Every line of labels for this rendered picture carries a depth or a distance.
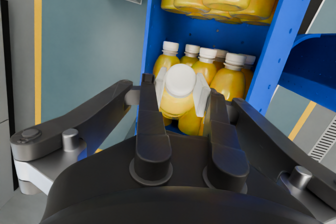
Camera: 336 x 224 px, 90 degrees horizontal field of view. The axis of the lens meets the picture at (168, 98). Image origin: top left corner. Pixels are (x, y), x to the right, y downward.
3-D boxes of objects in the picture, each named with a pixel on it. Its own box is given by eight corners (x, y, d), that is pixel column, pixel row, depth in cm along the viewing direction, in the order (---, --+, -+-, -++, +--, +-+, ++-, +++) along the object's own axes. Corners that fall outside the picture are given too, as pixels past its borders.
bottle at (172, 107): (185, 89, 42) (201, 57, 24) (189, 117, 41) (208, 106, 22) (157, 92, 42) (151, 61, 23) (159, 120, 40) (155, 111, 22)
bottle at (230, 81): (228, 153, 37) (256, 71, 31) (197, 146, 38) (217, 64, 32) (224, 136, 44) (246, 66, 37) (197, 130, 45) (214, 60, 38)
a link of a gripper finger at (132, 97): (149, 109, 15) (115, 104, 15) (156, 91, 19) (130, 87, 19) (151, 93, 14) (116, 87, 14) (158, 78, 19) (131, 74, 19)
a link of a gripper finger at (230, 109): (212, 103, 14) (247, 109, 14) (204, 86, 19) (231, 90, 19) (207, 118, 14) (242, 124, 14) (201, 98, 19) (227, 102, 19)
